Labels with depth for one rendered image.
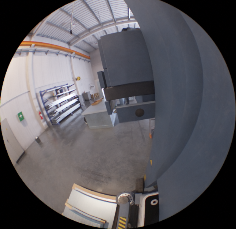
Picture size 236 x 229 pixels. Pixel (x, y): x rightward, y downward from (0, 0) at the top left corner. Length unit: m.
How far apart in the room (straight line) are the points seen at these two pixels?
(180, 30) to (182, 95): 0.12
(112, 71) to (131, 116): 0.20
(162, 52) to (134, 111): 0.25
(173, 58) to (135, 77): 0.17
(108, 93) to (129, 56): 0.18
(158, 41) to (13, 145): 5.40
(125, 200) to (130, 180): 0.61
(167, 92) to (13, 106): 5.64
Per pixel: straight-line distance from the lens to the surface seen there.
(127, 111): 0.31
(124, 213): 0.98
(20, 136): 5.48
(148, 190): 1.17
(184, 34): 0.15
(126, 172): 1.40
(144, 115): 0.33
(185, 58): 0.15
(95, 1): 7.47
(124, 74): 0.28
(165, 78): 0.21
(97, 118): 2.29
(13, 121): 5.46
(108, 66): 0.30
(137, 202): 0.95
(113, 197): 1.22
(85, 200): 1.27
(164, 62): 0.21
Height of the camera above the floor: 1.33
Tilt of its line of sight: 23 degrees down
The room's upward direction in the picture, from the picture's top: 13 degrees counter-clockwise
